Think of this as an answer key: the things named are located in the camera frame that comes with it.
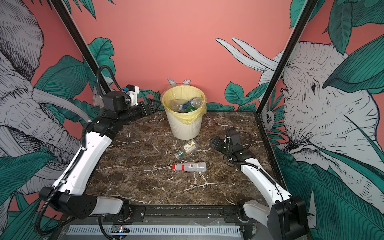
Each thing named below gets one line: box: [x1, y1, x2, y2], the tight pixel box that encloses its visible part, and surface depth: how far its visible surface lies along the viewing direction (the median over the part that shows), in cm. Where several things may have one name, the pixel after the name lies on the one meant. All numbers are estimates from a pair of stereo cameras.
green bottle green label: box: [185, 105, 196, 113], surface depth 101 cm
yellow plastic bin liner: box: [161, 85, 207, 125], surface depth 96 cm
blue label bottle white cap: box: [189, 97, 204, 108], surface depth 97 cm
